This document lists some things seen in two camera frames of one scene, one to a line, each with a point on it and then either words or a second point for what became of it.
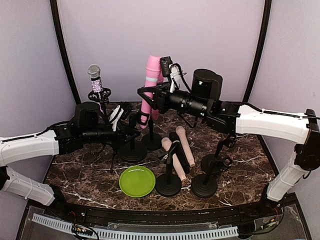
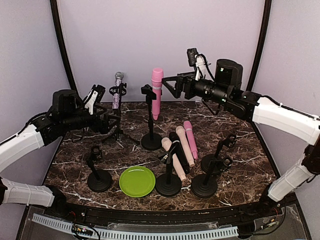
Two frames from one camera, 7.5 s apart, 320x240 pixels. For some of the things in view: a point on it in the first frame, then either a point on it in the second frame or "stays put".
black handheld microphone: [174, 138] stays put
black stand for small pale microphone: [214, 164] stays put
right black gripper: [161, 95] → [188, 80]
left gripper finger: [129, 138] → [112, 121]
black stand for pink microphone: [152, 141] stays put
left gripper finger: [127, 128] → [103, 111]
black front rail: [261, 213] stays put
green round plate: [137, 181] stays put
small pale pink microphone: [181, 131] stays put
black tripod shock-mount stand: [102, 94] → [119, 90]
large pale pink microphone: [166, 143] stays put
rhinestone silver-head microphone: [94, 72] → [116, 98]
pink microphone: [152, 78] → [188, 127]
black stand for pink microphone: [134, 150] → [99, 180]
